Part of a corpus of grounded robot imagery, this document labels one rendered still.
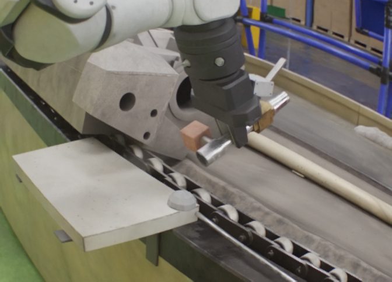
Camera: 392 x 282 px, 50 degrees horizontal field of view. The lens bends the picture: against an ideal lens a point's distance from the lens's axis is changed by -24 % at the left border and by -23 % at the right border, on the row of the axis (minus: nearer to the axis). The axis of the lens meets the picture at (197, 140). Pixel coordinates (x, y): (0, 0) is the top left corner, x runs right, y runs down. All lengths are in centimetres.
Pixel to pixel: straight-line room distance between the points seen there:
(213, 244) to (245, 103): 20
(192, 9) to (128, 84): 31
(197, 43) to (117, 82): 22
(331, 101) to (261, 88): 78
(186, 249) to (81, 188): 19
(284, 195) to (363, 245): 24
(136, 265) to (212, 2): 50
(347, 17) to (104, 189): 1039
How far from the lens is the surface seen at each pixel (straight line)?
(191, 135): 81
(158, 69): 91
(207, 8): 61
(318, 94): 157
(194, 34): 68
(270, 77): 83
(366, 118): 146
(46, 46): 49
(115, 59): 87
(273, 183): 99
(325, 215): 90
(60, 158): 89
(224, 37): 68
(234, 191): 93
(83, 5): 45
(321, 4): 1151
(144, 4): 56
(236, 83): 72
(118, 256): 95
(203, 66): 70
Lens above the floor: 116
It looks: 21 degrees down
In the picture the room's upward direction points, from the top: 7 degrees clockwise
